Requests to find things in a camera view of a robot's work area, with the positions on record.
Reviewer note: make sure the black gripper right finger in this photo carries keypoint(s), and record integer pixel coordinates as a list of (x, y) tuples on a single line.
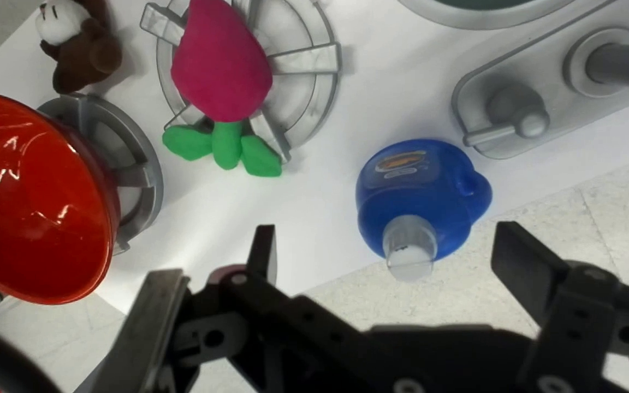
[(529, 262)]

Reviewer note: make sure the grey toy sink basin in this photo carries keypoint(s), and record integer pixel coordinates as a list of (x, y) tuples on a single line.
[(430, 11)]

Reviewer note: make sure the pink plush radish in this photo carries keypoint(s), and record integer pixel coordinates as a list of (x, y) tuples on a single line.
[(218, 65)]

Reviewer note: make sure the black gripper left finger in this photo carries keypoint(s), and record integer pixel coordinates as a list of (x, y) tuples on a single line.
[(264, 254)]

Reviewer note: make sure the blue bottle with white cap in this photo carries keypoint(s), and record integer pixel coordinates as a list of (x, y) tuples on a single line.
[(415, 191)]

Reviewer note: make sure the white toy kitchen counter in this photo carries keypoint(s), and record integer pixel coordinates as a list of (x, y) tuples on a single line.
[(315, 197)]

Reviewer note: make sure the brown and white plush toy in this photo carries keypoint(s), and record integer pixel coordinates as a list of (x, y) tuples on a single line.
[(88, 58)]

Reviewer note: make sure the grey toy stove burner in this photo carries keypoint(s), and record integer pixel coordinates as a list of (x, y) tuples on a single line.
[(138, 166), (306, 58)]

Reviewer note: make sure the red plastic bowl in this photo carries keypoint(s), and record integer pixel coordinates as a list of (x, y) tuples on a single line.
[(30, 197)]

